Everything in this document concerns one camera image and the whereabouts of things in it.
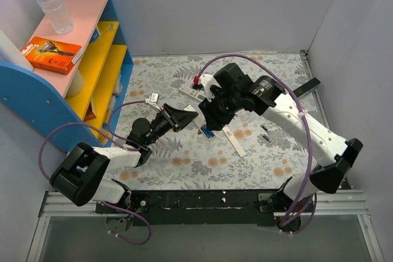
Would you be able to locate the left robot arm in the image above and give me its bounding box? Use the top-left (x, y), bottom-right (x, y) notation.
top-left (50, 104), bottom-right (198, 213)

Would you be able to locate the black rectangular box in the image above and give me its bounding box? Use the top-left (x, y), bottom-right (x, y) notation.
top-left (294, 77), bottom-right (321, 99)

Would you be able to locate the white remote battery cover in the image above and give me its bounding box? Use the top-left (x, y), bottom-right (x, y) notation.
top-left (222, 126), bottom-right (246, 157)

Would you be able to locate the white air conditioner remote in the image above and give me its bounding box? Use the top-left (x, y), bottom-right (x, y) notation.
top-left (178, 85), bottom-right (205, 102)

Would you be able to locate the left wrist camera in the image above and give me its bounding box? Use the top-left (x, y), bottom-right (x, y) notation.
top-left (145, 92), bottom-right (161, 112)

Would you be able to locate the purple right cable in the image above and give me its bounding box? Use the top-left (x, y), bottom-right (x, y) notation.
top-left (198, 53), bottom-right (319, 235)

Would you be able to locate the blue battery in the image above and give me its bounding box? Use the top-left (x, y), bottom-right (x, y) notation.
top-left (201, 127), bottom-right (214, 139)
top-left (204, 129), bottom-right (214, 138)

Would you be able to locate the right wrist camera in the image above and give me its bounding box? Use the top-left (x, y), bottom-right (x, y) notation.
top-left (193, 74), bottom-right (220, 102)

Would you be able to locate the blue shelf unit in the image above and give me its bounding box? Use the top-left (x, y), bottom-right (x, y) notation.
top-left (1, 0), bottom-right (133, 152)

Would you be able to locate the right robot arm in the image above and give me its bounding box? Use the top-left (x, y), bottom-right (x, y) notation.
top-left (194, 63), bottom-right (363, 212)

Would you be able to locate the floral table mat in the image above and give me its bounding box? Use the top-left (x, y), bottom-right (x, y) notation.
top-left (106, 54), bottom-right (309, 190)

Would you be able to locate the orange razor box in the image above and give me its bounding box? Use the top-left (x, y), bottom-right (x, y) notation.
top-left (20, 36), bottom-right (85, 75)

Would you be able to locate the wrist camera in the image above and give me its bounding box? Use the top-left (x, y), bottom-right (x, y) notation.
top-left (145, 92), bottom-right (161, 112)
top-left (193, 74), bottom-right (220, 102)

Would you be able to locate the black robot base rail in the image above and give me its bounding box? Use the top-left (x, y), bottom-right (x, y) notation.
top-left (95, 188), bottom-right (320, 232)

